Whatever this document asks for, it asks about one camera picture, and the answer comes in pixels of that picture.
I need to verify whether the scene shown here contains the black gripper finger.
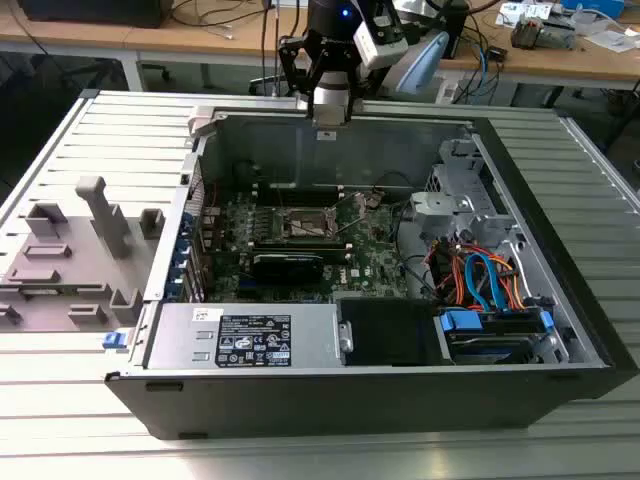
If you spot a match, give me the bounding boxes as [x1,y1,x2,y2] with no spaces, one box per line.
[277,33,322,120]
[343,64,385,121]

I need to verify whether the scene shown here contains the silver CPU chip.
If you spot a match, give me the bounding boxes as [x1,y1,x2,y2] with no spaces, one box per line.
[313,104,350,128]

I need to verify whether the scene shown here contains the CPU socket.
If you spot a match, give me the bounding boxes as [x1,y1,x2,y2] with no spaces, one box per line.
[279,205,339,240]

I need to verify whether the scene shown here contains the pale blue teach pendant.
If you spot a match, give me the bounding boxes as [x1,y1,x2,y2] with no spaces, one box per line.
[394,29,451,95]

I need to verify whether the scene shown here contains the beige case latch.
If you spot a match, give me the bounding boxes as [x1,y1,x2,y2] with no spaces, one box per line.
[187,105,227,140]

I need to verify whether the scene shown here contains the tall black desktop box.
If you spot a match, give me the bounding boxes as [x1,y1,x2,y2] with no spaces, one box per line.
[441,0,471,61]

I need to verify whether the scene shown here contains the black office chair base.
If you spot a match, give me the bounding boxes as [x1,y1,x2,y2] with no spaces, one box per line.
[58,53,172,95]

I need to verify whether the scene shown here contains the silver metal drive cage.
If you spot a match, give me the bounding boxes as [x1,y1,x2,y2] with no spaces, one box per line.
[408,138,532,281]

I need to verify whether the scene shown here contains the green RAM stick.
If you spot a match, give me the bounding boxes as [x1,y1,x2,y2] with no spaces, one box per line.
[251,243,352,265]

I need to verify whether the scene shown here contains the white paper leaflet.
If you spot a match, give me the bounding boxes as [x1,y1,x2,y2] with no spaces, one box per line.
[496,1,556,27]

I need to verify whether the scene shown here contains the grey electronic device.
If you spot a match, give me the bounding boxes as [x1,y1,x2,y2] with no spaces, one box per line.
[509,13,582,51]

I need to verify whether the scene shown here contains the green motherboard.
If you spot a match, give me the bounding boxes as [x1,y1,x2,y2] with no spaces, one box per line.
[197,184,434,306]

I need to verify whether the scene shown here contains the wooden desk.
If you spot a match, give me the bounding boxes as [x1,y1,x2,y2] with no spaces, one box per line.
[439,0,640,109]
[0,0,311,92]

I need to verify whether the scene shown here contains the black graphics card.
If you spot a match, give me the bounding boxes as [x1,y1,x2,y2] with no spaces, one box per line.
[248,252,327,288]

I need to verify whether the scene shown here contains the black equipment box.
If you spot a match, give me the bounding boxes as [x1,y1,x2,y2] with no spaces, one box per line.
[18,0,174,30]

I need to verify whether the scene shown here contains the blue box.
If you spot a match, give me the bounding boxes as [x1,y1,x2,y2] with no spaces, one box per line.
[559,0,626,14]

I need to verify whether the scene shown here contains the black plastic shroud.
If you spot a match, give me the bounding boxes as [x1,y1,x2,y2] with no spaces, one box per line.
[336,297,442,367]

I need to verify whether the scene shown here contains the white paper sheets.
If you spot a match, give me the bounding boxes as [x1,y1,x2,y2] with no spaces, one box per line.
[582,27,640,54]

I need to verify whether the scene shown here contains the hard disk in blue carrier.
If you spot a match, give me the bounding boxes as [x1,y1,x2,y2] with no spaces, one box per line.
[433,305,558,367]

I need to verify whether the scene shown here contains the silver power supply unit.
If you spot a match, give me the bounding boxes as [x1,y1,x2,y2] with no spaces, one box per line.
[143,301,347,372]

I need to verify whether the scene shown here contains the grey parts rack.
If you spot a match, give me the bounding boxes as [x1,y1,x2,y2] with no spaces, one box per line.
[0,174,167,335]

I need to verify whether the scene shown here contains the black PC case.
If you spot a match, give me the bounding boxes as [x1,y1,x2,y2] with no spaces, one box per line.
[103,102,640,442]

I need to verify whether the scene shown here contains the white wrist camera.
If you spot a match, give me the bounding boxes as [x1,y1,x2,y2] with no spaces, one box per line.
[352,13,410,70]

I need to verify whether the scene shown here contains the thin black wire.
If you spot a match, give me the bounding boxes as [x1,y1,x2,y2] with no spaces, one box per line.
[372,171,419,194]

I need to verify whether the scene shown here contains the blue network cable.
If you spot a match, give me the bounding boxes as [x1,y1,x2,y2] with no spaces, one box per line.
[477,42,497,94]

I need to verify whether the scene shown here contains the orange power wire bundle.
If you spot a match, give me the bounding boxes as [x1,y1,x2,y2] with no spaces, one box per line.
[432,242,470,304]

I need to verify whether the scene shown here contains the black sleeved wire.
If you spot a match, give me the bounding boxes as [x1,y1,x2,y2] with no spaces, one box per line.
[393,207,439,304]

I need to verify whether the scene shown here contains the blue data wire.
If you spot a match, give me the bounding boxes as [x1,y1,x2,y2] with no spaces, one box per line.
[463,251,507,315]

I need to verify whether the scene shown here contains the orange data wire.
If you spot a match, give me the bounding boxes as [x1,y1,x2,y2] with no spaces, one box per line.
[487,252,529,312]

